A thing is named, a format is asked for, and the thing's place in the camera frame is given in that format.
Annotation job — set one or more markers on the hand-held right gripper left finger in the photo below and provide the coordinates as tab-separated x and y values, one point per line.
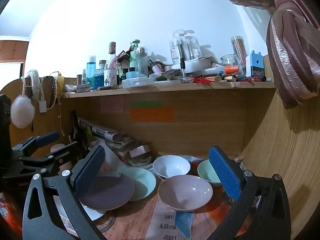
90	171

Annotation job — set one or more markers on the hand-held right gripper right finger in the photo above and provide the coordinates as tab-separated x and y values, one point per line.
225	173

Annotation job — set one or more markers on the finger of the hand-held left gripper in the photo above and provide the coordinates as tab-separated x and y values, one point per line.
48	138
66	150

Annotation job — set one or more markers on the mint green bowl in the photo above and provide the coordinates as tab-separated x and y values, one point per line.
206	172

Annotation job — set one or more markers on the brown plate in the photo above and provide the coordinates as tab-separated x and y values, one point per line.
110	192

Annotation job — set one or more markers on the white plate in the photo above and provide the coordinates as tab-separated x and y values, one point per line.
93	213

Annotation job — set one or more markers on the pink bowl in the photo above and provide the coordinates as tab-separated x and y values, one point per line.
185	192

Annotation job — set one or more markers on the mint green plate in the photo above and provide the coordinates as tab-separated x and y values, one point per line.
142	182

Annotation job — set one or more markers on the white bowl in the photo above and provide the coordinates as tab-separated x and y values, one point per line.
171	166

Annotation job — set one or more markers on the beige mug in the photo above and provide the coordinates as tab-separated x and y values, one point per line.
58	148

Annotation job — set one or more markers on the dark wine bottle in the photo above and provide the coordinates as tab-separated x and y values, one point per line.
75	127

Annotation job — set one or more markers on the white fluffy pompom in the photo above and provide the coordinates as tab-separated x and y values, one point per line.
22	112

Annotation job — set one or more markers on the yellow-green small object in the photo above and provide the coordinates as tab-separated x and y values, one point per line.
87	131

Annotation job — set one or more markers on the white charger plug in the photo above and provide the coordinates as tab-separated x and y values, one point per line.
43	106

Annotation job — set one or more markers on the stack of magazines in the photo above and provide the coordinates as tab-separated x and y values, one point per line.
105	132

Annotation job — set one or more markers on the patterned headband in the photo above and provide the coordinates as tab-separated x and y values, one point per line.
52	90

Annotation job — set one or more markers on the small bowl of beads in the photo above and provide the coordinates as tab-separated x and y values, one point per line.
140	162

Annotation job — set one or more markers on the white card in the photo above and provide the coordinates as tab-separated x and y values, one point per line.
137	151

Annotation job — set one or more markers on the yellow hanging item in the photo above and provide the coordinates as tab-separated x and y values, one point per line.
60	85

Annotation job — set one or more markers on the white fuzzy headband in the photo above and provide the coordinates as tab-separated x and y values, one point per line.
35	77

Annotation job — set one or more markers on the pink sticky note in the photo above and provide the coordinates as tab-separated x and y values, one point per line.
112	105

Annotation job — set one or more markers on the brown vintage print mat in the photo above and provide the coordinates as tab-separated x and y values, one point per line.
135	220

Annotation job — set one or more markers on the small white spray bottle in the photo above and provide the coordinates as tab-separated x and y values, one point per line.
84	76

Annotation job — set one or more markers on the colourful newsprint paper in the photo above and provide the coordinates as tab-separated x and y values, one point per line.
170	225

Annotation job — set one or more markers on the blue liquid bottle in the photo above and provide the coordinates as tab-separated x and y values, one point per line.
91	70

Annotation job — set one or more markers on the wooden cabinet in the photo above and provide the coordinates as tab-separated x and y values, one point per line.
12	50

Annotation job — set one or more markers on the blue glass jar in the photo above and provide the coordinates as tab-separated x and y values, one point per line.
100	75

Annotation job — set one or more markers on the orange sticky note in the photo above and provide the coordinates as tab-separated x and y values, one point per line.
152	115

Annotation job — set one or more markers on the green sticky note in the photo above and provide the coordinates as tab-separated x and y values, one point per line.
146	104

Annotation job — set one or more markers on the red tassel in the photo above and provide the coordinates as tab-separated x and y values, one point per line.
202	81

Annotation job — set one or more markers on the clear labelled liquor bottle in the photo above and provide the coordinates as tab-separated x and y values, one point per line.
111	65

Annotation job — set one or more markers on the clear plastic container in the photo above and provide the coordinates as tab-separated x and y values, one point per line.
137	82

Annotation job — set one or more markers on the wooden shelf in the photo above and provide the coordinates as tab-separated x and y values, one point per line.
175	88

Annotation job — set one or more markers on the light blue jar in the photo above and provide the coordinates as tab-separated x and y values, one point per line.
132	75

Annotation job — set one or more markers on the white bottle orange cap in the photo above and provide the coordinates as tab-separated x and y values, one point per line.
226	69

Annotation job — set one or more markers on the white box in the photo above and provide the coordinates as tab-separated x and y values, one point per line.
197	65

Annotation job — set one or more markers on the blue white pencil sharpener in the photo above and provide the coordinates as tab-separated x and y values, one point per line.
255	65

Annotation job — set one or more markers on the clear bottle silver cap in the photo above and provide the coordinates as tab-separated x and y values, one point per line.
142	61

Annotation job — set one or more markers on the green pump bottle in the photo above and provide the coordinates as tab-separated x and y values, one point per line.
135	52

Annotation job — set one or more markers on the small pink bottle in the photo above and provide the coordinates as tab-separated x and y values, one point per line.
156	68

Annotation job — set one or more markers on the tall clear jar of sticks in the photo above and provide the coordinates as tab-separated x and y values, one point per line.
238	52

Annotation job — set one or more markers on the clear blister pack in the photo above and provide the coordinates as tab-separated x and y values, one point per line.
185	45

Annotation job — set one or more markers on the brown round wooden object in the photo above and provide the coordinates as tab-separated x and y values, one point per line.
290	55

